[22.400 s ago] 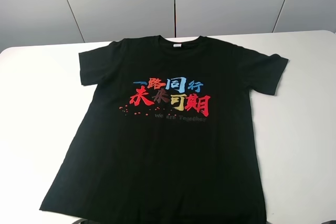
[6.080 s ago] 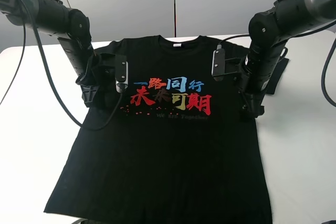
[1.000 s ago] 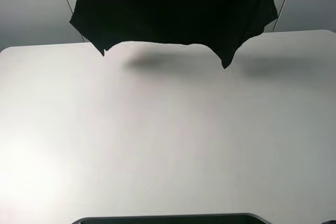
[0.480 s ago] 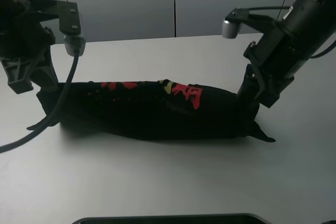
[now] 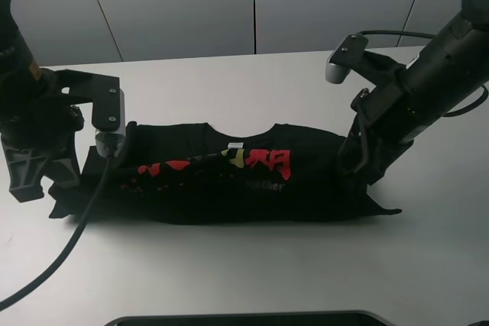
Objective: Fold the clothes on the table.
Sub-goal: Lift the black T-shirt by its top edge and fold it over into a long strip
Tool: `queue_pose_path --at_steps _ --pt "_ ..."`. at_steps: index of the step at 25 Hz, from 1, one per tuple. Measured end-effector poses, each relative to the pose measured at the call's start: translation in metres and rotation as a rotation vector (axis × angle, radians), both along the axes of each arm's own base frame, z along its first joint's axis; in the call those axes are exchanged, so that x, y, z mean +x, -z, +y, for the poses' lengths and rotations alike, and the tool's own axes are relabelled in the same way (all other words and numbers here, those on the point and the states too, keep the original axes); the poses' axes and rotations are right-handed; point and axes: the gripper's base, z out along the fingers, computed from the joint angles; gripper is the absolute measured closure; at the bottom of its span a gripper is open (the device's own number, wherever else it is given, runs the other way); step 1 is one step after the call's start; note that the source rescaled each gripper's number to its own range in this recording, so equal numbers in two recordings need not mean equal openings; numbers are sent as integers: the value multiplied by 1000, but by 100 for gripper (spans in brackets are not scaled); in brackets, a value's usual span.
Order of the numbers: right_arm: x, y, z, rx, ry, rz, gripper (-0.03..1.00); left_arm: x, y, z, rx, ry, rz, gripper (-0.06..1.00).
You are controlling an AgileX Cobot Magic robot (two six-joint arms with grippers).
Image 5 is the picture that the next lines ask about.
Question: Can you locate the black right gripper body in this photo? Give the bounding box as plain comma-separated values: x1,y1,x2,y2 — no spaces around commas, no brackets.
338,51,412,177

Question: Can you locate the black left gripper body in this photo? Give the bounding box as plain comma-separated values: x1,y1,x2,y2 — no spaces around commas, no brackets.
1,69,120,202

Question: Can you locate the black printed t-shirt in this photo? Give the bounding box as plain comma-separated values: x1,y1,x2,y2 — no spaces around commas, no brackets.
48,121,416,224

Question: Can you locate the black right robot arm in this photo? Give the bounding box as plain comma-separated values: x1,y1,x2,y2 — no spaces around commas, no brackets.
325,0,488,184

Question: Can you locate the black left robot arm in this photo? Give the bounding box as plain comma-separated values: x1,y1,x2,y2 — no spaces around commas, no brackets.
1,0,125,202

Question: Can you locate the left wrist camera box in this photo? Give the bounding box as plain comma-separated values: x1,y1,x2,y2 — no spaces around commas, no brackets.
95,89,126,158

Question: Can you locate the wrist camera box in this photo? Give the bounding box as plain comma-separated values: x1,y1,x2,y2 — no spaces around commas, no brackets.
325,34,368,85
95,89,126,158

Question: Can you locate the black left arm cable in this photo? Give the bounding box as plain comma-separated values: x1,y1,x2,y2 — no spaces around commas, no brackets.
0,134,125,310

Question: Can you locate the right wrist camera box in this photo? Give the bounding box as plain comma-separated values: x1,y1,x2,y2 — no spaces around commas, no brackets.
325,34,368,85

